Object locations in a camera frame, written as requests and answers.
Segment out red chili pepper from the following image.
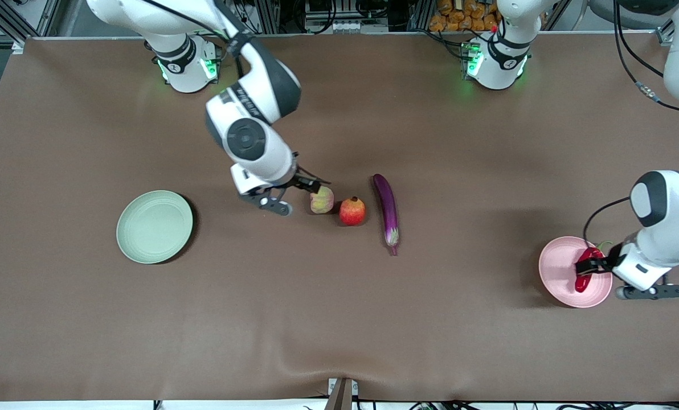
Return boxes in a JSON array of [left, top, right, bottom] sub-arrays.
[[575, 242, 613, 293]]

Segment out yellow pink peach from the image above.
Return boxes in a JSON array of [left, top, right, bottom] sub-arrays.
[[310, 187, 335, 215]]

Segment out long purple eggplant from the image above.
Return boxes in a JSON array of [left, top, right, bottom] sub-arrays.
[[372, 174, 400, 256]]

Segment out pink plate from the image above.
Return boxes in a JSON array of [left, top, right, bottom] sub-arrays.
[[538, 236, 613, 309]]

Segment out red pomegranate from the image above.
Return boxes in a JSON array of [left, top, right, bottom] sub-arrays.
[[339, 196, 366, 226]]

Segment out light green plate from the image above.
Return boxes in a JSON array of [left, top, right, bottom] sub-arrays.
[[116, 190, 194, 265]]

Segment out orange brown toy food pile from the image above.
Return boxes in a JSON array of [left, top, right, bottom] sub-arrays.
[[429, 0, 498, 32]]

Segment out dark grey round chair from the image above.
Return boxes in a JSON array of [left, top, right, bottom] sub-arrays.
[[587, 0, 668, 29]]

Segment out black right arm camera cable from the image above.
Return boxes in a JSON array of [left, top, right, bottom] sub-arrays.
[[140, 0, 255, 58]]

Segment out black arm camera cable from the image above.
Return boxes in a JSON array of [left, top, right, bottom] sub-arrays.
[[582, 0, 679, 251], [140, 0, 255, 58]]

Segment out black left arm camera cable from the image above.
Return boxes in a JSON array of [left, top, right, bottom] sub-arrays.
[[582, 0, 679, 251]]

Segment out grey metal table bracket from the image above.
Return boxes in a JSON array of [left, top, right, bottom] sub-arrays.
[[325, 377, 359, 410]]

